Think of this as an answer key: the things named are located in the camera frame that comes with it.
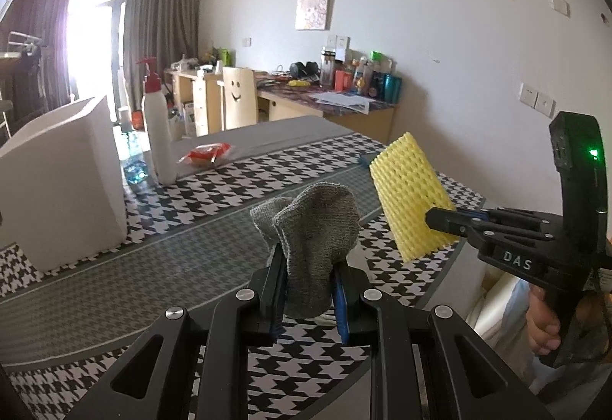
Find metal bunk bed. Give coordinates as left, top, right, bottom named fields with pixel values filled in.
left=0, top=30, right=49, bottom=138

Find white foam box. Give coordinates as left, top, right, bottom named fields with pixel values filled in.
left=0, top=95, right=127, bottom=272

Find yellow foam net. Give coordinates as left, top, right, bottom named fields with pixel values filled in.
left=369, top=132, right=457, bottom=264

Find wooden chair with smiley face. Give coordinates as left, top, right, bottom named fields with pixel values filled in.
left=221, top=66, right=259, bottom=130

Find grey-brown curtain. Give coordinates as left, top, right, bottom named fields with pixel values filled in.
left=123, top=0, right=199, bottom=115
left=7, top=0, right=77, bottom=124

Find houndstooth tablecloth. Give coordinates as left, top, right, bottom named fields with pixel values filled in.
left=0, top=116, right=486, bottom=420

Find black headphones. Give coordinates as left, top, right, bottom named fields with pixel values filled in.
left=289, top=60, right=320, bottom=79

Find wooden desk with drawers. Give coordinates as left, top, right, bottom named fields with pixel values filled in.
left=165, top=66, right=225, bottom=138

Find grey waste bin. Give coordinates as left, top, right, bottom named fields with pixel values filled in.
left=167, top=111, right=185, bottom=141

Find printed papers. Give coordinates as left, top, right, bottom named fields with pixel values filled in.
left=313, top=91, right=376, bottom=111

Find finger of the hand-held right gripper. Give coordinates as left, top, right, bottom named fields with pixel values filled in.
left=456, top=207, right=553, bottom=227
left=425, top=207, right=553, bottom=249

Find white carton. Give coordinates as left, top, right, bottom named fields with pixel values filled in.
left=183, top=101, right=198, bottom=138

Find person's light clothing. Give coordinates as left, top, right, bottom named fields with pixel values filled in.
left=466, top=257, right=539, bottom=394

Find grey sock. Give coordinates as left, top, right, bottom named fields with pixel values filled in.
left=249, top=183, right=363, bottom=319

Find group of bottles on desk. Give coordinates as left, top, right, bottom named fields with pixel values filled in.
left=321, top=46, right=402, bottom=104

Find white lotion bottle red pump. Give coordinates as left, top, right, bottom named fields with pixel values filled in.
left=136, top=57, right=179, bottom=186

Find orange snack packet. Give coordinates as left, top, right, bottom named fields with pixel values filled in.
left=178, top=143, right=233, bottom=168

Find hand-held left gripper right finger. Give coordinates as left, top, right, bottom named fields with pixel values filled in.
left=332, top=257, right=560, bottom=420

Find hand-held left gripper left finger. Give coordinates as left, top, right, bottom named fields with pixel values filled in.
left=62, top=241, right=288, bottom=420

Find clear spray bottle blue liquid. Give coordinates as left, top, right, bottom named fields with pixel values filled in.
left=119, top=107, right=150, bottom=184

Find wooden desk with marbled top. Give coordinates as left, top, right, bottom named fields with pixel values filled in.
left=256, top=78, right=397, bottom=146

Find glass balcony door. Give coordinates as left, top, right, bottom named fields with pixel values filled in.
left=67, top=0, right=132, bottom=115

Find person's right hand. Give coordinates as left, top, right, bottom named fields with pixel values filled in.
left=526, top=283, right=562, bottom=356

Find pink wall picture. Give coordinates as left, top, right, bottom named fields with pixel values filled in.
left=295, top=0, right=330, bottom=31

